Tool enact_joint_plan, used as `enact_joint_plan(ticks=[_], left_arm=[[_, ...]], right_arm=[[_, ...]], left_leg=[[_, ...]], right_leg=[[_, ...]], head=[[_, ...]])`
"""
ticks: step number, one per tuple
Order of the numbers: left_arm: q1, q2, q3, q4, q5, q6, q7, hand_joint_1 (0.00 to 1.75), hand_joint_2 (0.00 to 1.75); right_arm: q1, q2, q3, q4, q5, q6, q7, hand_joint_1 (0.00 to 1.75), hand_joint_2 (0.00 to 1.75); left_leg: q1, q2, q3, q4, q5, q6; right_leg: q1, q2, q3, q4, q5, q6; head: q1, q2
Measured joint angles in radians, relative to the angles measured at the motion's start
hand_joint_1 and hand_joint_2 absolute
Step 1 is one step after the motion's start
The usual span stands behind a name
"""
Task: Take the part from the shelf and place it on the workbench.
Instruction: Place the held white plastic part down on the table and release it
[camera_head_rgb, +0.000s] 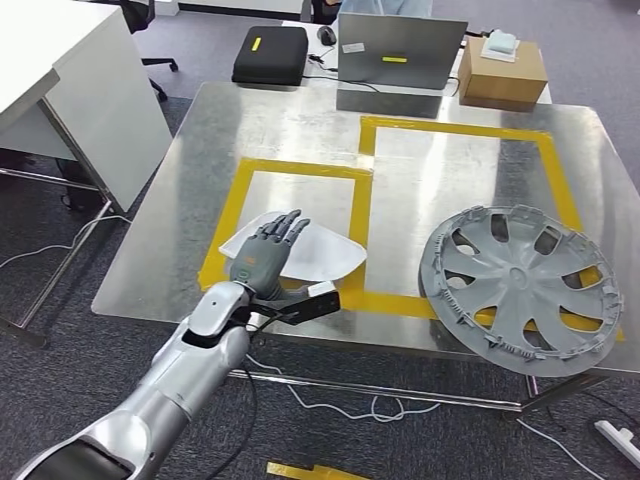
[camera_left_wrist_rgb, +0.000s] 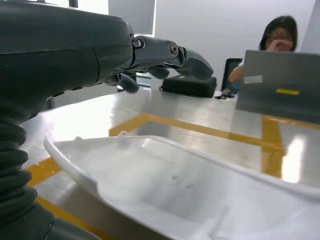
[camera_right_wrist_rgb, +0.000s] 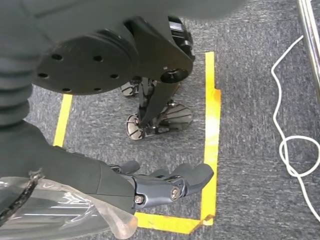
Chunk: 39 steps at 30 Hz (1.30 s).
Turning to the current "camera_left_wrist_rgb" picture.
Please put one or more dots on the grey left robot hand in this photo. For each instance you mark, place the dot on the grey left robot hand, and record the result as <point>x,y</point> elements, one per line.
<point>62,49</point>

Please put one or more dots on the steel workbench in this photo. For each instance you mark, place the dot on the steel workbench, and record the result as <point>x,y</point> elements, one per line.
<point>175,109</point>

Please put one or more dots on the black zip case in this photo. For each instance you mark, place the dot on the black zip case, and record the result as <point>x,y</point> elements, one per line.
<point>187,86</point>

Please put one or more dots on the grey laptop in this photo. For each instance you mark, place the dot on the grey laptop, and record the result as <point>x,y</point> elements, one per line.
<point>275,69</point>

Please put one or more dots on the person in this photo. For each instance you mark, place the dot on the person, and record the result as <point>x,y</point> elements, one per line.
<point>280,30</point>

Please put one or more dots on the yellow tape frame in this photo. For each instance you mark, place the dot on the yellow tape frame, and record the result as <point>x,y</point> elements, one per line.
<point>200,127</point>

